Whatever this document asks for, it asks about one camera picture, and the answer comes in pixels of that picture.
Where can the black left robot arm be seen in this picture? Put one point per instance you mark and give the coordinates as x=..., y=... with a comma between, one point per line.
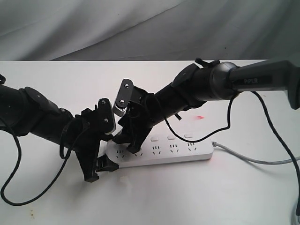
x=28, y=111

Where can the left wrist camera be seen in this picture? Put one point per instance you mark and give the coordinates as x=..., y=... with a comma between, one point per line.
x=106, y=116

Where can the white five-outlet power strip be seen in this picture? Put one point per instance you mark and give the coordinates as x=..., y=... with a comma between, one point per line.
x=159, y=149

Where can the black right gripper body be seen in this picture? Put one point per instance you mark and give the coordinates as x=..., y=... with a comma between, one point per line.
x=137, y=114

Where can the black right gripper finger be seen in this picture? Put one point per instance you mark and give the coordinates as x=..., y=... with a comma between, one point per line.
x=122, y=138
x=135, y=144

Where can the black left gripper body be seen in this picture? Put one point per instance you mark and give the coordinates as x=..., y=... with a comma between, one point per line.
x=87, y=142

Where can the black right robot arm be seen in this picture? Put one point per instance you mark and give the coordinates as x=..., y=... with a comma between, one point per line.
x=195, y=85

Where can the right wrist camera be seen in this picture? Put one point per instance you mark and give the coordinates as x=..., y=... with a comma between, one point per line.
x=123, y=97

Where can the grey backdrop cloth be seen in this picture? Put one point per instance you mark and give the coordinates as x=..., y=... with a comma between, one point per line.
x=148, y=29

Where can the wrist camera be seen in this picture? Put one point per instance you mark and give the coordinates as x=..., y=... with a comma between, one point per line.
x=123, y=97
x=106, y=116

